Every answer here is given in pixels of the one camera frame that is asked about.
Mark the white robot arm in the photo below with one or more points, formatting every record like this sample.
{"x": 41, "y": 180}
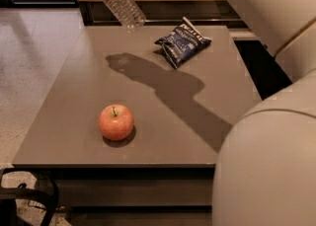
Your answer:
{"x": 266, "y": 168}

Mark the red apple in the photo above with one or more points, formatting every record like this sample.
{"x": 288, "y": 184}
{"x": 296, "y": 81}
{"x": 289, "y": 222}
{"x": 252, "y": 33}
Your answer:
{"x": 116, "y": 122}

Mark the grey table drawer unit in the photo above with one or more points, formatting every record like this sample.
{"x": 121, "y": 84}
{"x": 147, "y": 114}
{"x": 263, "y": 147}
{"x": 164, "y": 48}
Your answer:
{"x": 135, "y": 196}

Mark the blue chip bag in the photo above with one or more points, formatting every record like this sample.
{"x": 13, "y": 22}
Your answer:
{"x": 182, "y": 43}

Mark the clear plastic water bottle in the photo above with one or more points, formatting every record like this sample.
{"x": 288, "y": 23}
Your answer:
{"x": 127, "y": 13}

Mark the black chair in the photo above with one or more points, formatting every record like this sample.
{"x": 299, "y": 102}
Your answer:
{"x": 8, "y": 197}

